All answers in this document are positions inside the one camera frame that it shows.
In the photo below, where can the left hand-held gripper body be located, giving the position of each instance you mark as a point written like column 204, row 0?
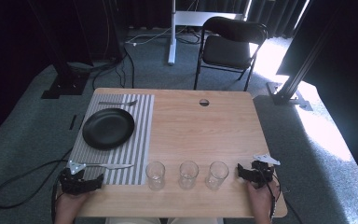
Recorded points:
column 74, row 183

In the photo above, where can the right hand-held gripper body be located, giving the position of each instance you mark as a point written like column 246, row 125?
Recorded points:
column 262, row 174

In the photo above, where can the person's left hand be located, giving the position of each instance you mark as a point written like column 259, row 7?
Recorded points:
column 71, row 205

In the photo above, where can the person's right hand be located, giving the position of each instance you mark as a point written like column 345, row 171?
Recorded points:
column 261, row 199

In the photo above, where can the silver knife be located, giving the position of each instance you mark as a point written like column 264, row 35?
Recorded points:
column 112, row 166

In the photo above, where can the clear drinking glass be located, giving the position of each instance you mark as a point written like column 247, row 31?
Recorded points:
column 155, row 176
column 217, row 175
column 188, row 174

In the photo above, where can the grey striped placemat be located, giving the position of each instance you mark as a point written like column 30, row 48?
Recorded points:
column 118, row 146

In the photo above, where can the black round plate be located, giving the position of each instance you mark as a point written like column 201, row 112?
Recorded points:
column 108, row 128

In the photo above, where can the black floor tape strip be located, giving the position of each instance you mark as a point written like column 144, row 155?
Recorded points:
column 72, row 122

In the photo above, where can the black stand with base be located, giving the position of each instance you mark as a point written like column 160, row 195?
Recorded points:
column 65, row 84

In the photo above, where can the black folding chair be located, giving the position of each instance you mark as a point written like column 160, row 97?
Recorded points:
column 228, row 51

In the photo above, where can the dark curtain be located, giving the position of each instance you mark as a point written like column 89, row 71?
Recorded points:
column 9, row 46

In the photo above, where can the white desk stand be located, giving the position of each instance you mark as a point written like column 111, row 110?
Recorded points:
column 172, row 34

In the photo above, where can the black aluminium frame stand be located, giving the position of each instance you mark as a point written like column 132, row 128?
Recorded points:
column 287, row 93

